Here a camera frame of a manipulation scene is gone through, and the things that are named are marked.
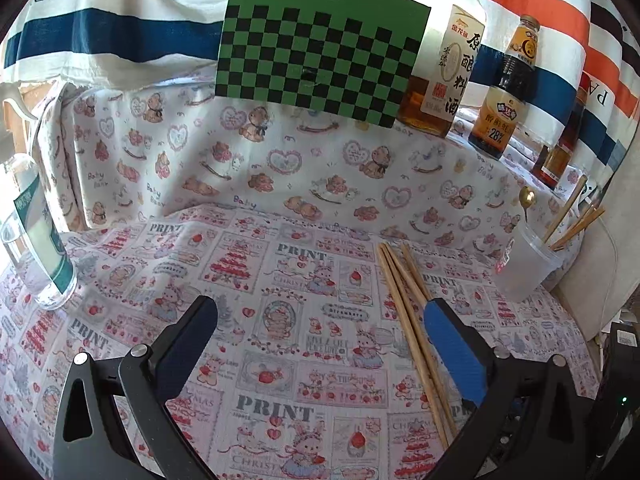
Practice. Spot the orange blue striped white cloth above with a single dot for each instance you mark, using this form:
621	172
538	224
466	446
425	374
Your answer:
125	35

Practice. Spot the small brown glass bottle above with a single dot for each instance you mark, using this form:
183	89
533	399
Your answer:
540	165

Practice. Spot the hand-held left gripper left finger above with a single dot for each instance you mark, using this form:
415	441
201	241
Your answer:
182	357

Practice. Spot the bear printed white cloth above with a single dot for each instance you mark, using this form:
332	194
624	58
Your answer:
310	160

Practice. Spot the amber cooking wine bottle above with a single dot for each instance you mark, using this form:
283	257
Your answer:
440	80

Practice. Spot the green black checkerboard card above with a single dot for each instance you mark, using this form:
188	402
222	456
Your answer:
320	45

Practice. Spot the white panel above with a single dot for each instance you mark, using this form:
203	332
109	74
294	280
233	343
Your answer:
590	280

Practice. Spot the wooden shelf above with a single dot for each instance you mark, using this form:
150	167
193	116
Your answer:
22	130

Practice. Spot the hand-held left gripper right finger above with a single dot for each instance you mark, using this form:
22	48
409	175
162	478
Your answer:
455	352

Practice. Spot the red printed tablecloth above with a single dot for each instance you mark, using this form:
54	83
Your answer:
280	310

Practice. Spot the gold metal spoon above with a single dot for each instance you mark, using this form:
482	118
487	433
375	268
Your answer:
526	197

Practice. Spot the dark vinegar bottle yellow label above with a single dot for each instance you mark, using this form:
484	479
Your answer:
502	105

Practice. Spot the clear plastic cup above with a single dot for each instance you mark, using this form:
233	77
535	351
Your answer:
525	265

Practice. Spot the red label sauce bottle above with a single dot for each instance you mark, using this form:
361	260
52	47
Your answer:
562	150

